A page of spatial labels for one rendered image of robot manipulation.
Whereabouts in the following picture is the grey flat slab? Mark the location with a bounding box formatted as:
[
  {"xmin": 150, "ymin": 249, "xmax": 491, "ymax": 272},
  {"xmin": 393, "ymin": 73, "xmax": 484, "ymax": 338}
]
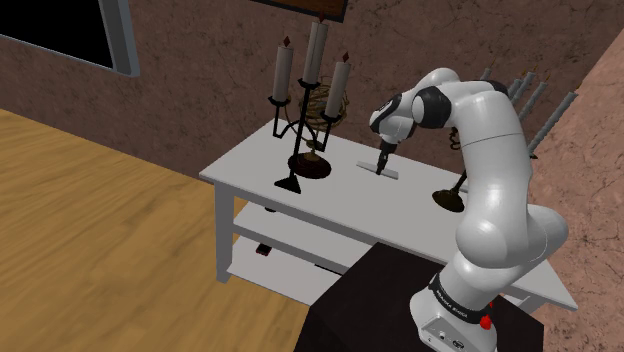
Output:
[{"xmin": 355, "ymin": 159, "xmax": 400, "ymax": 181}]

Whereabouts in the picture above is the white table with shelves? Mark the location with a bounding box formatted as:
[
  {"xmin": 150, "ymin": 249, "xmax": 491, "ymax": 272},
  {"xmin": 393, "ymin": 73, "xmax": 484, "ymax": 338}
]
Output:
[{"xmin": 198, "ymin": 118, "xmax": 580, "ymax": 314}]

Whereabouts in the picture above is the bronze candelabrum with grey candles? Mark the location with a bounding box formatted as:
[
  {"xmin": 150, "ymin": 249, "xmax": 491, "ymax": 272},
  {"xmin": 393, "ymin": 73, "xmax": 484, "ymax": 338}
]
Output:
[{"xmin": 431, "ymin": 62, "xmax": 580, "ymax": 214}]

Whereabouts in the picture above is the black three-candle candelabrum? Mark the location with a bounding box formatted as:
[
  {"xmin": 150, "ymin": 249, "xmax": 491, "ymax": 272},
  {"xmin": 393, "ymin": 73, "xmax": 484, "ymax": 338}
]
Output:
[{"xmin": 268, "ymin": 11, "xmax": 353, "ymax": 196}]

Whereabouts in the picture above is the dark robot stand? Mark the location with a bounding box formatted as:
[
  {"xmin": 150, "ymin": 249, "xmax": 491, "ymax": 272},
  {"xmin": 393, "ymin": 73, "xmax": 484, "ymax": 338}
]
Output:
[{"xmin": 292, "ymin": 242, "xmax": 545, "ymax": 352}]

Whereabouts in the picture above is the gold wire sphere ornament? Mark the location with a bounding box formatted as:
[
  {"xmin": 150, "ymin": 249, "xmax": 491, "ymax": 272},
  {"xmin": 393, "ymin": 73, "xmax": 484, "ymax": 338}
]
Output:
[{"xmin": 286, "ymin": 82, "xmax": 352, "ymax": 181}]

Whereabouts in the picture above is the dark window with grey frame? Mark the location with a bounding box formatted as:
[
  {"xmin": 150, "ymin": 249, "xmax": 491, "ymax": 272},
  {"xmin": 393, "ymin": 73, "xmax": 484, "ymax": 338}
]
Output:
[{"xmin": 0, "ymin": 0, "xmax": 142, "ymax": 79}]

